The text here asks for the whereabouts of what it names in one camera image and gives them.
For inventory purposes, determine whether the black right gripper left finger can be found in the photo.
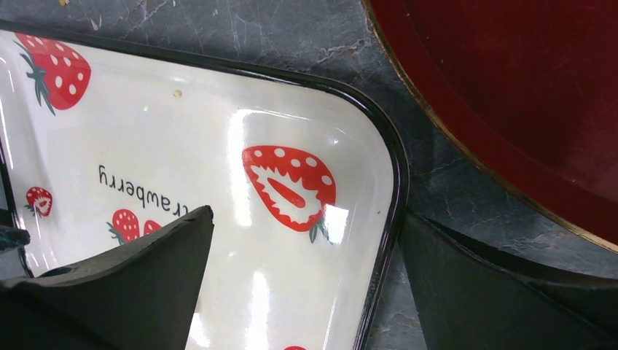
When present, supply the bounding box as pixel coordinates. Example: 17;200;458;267
1;206;214;349

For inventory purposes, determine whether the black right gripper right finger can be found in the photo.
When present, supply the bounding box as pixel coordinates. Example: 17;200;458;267
399;212;617;349

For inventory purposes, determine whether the dark red round plate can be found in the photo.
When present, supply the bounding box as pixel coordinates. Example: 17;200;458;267
364;1;617;251

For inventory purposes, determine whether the white strawberry print tray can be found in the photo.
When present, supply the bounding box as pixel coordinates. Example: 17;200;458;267
1;21;408;349

